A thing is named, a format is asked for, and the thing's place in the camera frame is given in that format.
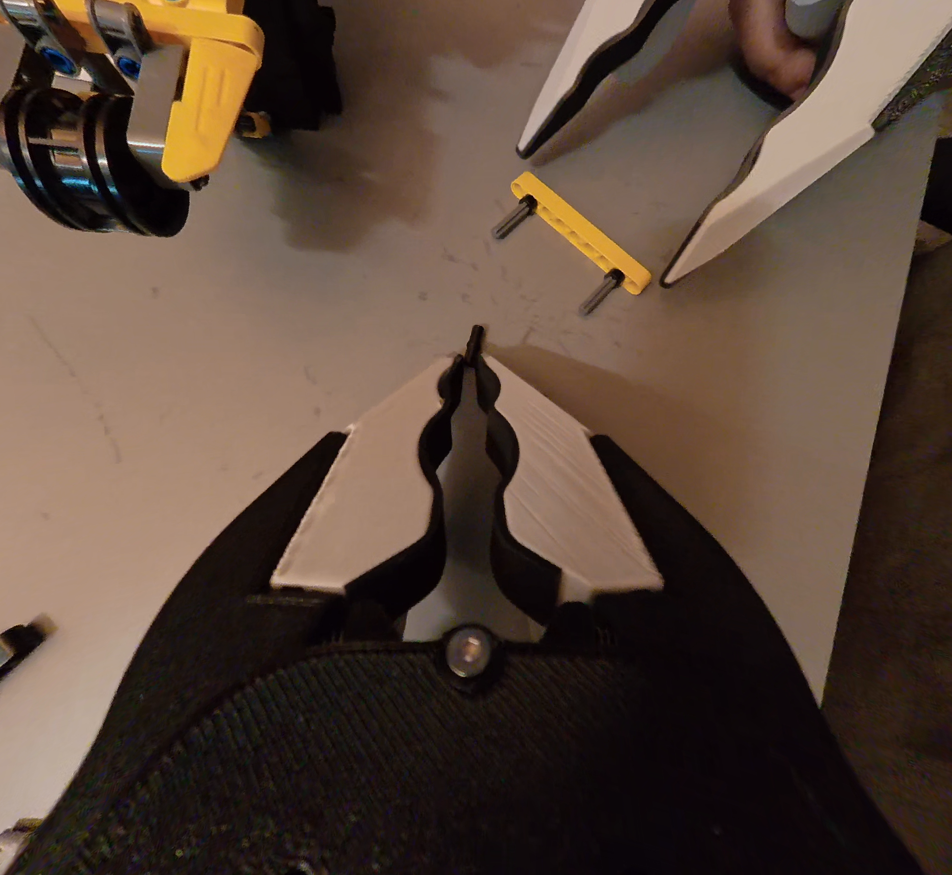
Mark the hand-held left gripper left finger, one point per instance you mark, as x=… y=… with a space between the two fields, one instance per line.
x=357 y=510

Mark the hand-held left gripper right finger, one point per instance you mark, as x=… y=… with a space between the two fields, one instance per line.
x=573 y=503

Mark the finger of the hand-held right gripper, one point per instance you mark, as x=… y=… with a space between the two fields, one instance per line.
x=632 y=4
x=877 y=56

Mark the black toy pin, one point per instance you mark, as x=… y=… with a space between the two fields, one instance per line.
x=476 y=339
x=599 y=293
x=513 y=218

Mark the yellow perforated toy beam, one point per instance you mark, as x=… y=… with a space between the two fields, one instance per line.
x=580 y=235

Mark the person's right hand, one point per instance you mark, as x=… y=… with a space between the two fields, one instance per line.
x=762 y=27

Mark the black grey toy part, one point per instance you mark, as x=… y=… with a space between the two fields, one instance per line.
x=22 y=641

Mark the yellow black toy vehicle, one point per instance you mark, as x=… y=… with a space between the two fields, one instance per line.
x=201 y=49

